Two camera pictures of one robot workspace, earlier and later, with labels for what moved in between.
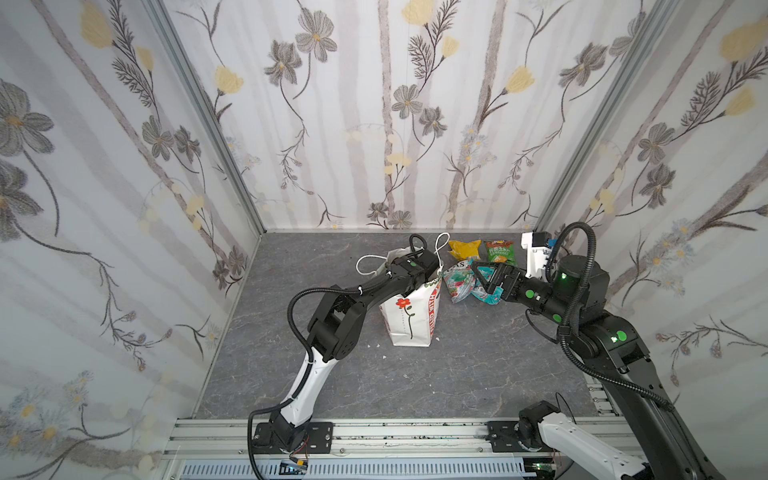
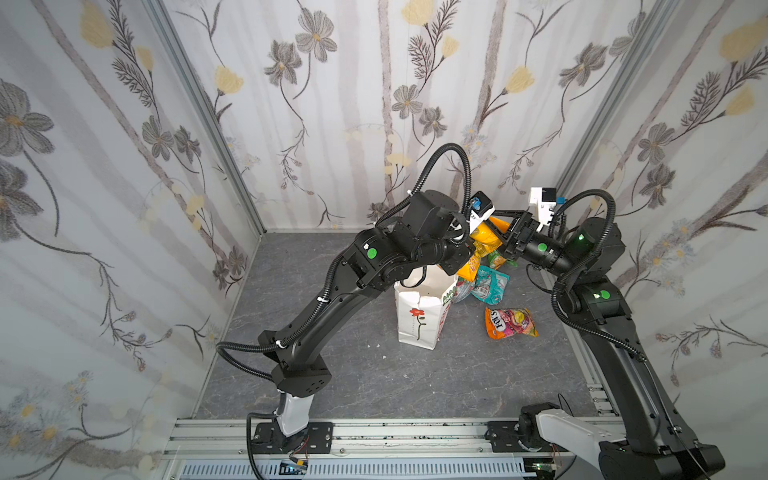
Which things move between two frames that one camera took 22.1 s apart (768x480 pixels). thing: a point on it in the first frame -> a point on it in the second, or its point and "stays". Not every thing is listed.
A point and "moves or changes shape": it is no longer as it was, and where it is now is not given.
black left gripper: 417,264 -> 462,257
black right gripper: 500,282 -> 519,241
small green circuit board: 286,468 stays
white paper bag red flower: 411,320 moves or changes shape
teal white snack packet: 481,293 stays
